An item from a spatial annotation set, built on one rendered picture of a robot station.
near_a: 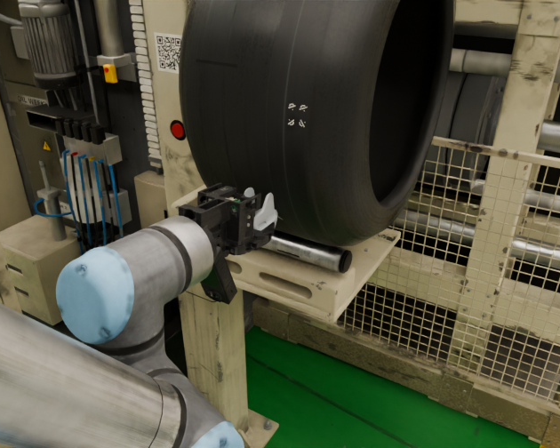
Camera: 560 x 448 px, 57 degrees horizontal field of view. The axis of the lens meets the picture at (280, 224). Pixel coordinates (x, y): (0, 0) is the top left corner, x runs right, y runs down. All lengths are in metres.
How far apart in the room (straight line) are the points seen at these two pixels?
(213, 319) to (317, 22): 0.86
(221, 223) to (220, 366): 0.83
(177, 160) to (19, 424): 0.85
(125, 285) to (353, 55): 0.41
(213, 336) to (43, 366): 1.02
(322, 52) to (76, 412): 0.50
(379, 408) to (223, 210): 1.35
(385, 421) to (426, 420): 0.14
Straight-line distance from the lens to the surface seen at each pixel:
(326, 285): 0.96
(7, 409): 0.40
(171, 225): 0.62
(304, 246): 0.97
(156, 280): 0.57
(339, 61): 0.71
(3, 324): 0.39
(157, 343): 0.61
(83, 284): 0.56
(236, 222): 0.69
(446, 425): 1.93
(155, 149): 1.24
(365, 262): 1.14
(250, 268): 1.04
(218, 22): 0.78
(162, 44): 1.12
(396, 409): 1.93
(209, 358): 1.47
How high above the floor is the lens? 1.43
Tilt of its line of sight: 29 degrees down
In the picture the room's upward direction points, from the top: straight up
